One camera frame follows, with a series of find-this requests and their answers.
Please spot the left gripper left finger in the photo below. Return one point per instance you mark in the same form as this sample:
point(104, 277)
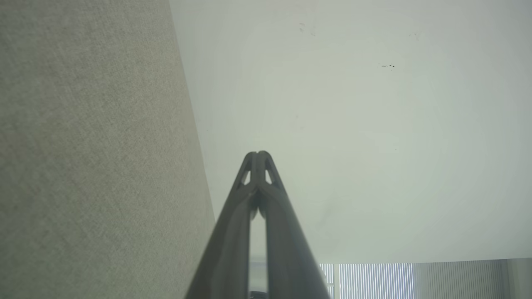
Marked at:
point(232, 241)

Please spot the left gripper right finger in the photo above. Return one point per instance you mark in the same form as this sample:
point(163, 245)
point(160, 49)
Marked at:
point(286, 249)

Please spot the window with vertical blinds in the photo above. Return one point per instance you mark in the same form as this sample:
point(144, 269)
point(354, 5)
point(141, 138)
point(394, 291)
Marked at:
point(395, 282)

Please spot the beige fabric sofa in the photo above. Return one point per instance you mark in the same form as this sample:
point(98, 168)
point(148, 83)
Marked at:
point(91, 158)

